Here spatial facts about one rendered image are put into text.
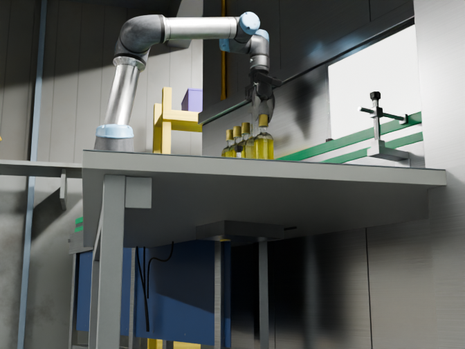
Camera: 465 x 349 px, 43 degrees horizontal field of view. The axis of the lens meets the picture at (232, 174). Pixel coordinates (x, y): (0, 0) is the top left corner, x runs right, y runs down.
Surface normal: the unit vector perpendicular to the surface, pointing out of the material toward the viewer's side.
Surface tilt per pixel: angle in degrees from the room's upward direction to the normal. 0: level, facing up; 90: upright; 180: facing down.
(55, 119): 90
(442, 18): 90
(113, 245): 90
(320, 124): 90
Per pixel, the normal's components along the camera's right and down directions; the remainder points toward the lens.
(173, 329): -0.84, -0.11
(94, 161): 0.24, -0.21
